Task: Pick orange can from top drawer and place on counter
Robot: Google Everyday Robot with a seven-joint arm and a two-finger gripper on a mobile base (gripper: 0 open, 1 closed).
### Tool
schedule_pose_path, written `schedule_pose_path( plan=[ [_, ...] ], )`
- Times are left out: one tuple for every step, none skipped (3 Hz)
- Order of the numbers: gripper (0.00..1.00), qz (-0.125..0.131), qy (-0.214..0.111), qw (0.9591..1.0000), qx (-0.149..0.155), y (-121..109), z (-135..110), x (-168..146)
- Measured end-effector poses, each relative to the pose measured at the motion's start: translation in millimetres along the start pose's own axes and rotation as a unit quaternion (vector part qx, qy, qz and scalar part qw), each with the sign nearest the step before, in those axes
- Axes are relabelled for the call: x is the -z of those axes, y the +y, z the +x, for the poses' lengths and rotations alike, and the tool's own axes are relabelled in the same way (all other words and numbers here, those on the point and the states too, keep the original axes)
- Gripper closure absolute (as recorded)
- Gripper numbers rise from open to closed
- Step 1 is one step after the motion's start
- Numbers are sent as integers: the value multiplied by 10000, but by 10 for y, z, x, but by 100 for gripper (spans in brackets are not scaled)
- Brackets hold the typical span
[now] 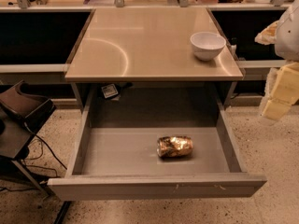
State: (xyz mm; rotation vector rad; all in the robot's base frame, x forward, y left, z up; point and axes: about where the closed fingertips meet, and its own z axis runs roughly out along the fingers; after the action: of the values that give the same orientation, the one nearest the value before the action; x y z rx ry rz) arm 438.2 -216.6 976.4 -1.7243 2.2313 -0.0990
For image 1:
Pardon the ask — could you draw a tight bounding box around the white label tag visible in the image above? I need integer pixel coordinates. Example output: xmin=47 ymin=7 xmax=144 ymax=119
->
xmin=101 ymin=84 xmax=119 ymax=98

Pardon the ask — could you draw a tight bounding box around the dark brown side cart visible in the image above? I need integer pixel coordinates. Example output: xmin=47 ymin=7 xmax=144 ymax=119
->
xmin=0 ymin=80 xmax=55 ymax=192

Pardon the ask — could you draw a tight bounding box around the grey counter cabinet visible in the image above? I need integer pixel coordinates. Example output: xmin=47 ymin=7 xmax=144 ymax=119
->
xmin=65 ymin=7 xmax=243 ymax=117

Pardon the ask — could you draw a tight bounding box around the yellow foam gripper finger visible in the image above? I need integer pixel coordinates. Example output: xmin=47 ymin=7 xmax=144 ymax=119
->
xmin=261 ymin=62 xmax=299 ymax=121
xmin=254 ymin=21 xmax=278 ymax=45

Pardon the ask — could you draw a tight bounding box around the black floor cable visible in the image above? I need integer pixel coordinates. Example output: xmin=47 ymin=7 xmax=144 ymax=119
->
xmin=22 ymin=121 xmax=68 ymax=171

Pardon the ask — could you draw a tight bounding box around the open grey top drawer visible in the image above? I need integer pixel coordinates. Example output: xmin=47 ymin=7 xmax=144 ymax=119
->
xmin=47 ymin=83 xmax=268 ymax=202

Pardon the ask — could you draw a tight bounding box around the crushed orange soda can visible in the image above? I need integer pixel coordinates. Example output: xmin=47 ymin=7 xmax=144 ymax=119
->
xmin=157 ymin=135 xmax=193 ymax=158

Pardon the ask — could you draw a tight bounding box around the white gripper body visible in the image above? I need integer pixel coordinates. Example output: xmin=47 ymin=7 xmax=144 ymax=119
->
xmin=275 ymin=0 xmax=299 ymax=62

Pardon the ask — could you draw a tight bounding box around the white ceramic bowl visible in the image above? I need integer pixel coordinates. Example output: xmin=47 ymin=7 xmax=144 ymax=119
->
xmin=190 ymin=32 xmax=226 ymax=61

